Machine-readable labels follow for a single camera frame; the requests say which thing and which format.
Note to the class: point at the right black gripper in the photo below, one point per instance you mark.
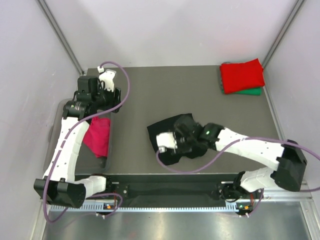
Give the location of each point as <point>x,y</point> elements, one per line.
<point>180,149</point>

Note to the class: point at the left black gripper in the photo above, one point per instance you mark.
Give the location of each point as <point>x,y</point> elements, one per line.
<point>116,97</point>

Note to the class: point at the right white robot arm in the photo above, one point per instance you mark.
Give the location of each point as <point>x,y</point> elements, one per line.
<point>284,163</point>

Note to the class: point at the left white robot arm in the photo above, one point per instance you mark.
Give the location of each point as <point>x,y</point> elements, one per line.
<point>58,183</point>

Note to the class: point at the magenta t shirt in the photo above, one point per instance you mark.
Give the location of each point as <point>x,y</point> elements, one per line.
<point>97,136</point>

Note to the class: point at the folded red t shirt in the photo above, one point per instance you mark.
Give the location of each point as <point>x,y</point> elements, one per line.
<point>242,75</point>

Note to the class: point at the folded green t shirt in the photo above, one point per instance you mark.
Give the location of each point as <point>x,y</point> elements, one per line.
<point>257,91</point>

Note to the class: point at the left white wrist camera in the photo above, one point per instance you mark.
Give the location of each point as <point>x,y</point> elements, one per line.
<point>106,77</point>

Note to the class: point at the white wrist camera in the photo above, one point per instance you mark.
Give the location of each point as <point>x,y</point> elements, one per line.
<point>165,141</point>
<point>106,77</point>

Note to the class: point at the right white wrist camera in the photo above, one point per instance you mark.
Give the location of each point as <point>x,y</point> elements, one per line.
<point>165,141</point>

